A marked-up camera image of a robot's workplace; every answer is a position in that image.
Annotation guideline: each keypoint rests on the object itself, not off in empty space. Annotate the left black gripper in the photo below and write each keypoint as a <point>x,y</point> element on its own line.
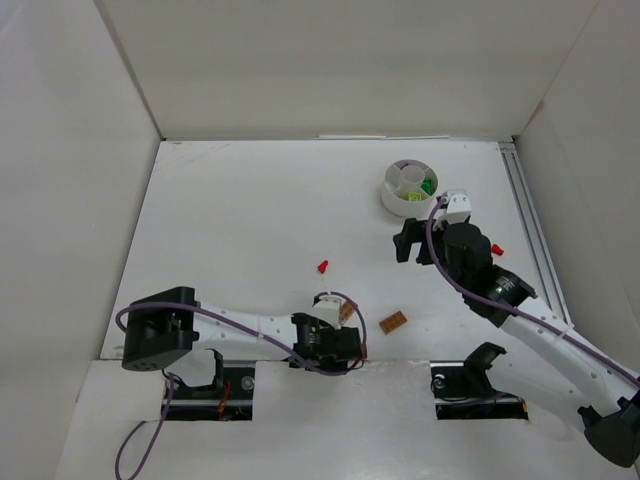
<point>351,343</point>

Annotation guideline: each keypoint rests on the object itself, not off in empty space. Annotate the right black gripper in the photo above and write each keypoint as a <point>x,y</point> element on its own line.
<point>422,245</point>

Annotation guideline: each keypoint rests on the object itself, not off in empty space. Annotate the brown orange lego plate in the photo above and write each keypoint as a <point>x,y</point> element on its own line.
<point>392,322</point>

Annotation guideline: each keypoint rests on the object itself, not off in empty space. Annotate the dark green square lego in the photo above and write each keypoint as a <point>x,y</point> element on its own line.
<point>428,187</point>

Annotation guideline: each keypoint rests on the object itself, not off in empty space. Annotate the small red lego piece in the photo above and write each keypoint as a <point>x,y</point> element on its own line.
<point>323,266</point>

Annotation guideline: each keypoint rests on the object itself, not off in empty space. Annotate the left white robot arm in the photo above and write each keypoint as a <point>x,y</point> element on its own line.
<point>172,330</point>

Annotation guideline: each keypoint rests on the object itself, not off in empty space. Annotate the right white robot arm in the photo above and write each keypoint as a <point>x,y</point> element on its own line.
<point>590,391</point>

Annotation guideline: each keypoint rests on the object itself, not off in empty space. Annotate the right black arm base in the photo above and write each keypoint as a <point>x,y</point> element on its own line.
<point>462,390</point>

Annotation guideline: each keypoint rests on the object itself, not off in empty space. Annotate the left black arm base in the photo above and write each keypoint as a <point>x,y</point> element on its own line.
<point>226,396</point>

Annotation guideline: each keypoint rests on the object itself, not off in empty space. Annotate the white round divided container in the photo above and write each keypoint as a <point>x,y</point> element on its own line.
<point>410,178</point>

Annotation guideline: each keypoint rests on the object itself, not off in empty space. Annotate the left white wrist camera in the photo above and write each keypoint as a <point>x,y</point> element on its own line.
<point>327,309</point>

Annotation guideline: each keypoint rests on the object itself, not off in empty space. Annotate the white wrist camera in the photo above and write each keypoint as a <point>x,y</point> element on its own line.
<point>327,309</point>
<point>455,208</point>

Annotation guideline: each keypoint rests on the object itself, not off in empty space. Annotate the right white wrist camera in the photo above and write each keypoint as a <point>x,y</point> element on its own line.
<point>455,208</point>

